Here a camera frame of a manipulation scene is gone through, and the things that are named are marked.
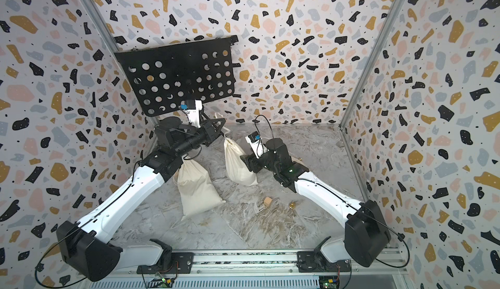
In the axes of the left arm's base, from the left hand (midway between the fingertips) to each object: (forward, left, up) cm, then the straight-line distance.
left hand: (226, 120), depth 67 cm
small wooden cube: (-13, -15, -39) cm, 43 cm away
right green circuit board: (-43, -36, -41) cm, 70 cm away
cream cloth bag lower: (-9, +17, -32) cm, 38 cm away
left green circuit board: (-42, +25, -40) cm, 63 cm away
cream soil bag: (-3, -1, -27) cm, 27 cm away
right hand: (-2, -6, -16) cm, 17 cm away
